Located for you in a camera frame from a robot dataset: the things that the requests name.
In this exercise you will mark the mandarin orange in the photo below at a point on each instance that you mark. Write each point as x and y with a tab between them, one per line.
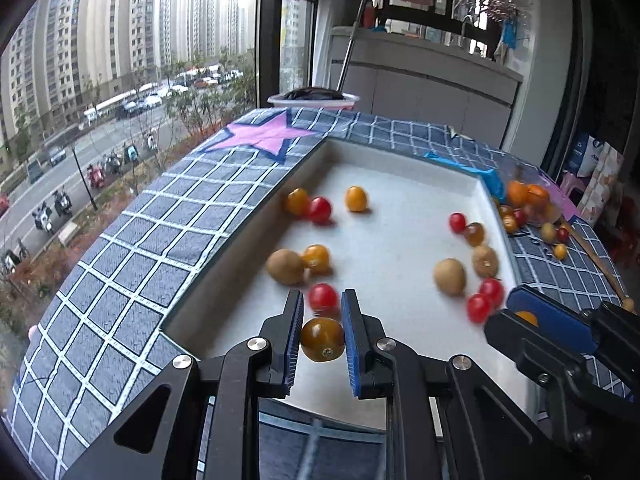
517	192
538	196

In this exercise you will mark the red plastic stool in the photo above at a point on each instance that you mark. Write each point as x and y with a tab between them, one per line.
625	245

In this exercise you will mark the dark window frame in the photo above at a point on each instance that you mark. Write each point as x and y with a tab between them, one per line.
267	50

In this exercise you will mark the clear glass bowl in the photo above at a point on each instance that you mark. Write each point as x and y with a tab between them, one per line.
547	210

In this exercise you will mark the pink bin with black bag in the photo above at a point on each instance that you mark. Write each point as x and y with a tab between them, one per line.
312	95

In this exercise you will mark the metal pole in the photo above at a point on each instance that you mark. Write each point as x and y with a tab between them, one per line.
355	35

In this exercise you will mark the orange cherry tomato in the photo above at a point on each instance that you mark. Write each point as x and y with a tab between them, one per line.
356	198
527	318
297	202
316	258

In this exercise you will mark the dark amber cherry tomato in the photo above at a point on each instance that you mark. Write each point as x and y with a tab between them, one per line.
474	234

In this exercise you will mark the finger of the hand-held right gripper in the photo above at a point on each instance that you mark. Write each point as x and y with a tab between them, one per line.
520	345
555	317

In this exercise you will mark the blue and white shopping bag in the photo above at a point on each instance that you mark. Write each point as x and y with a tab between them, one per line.
582	152

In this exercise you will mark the white rectangular tray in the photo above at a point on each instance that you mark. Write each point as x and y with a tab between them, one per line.
400	200

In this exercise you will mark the hanging blue cloth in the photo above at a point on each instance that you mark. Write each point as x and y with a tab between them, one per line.
509	35

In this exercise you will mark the checkered gift bag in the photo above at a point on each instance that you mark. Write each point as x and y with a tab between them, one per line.
602	180

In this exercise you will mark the blue plastic bag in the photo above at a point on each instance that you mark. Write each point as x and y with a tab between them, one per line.
492	182

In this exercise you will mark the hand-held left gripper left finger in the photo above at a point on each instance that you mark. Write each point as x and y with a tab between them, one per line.
295	342

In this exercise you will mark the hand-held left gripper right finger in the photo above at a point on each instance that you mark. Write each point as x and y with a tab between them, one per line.
350	345

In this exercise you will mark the pink plastic stool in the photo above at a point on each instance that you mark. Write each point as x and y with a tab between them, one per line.
572	182

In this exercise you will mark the long wooden stick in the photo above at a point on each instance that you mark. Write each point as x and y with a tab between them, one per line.
595	259

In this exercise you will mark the red cherry tomato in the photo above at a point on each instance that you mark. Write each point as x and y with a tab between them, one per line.
457	222
321	210
478	308
492	291
323	296

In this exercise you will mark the pile of cherry tomatoes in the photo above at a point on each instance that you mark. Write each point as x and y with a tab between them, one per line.
510	223

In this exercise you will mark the brown kiwi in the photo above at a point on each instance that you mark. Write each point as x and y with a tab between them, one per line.
485	261
548	231
284	266

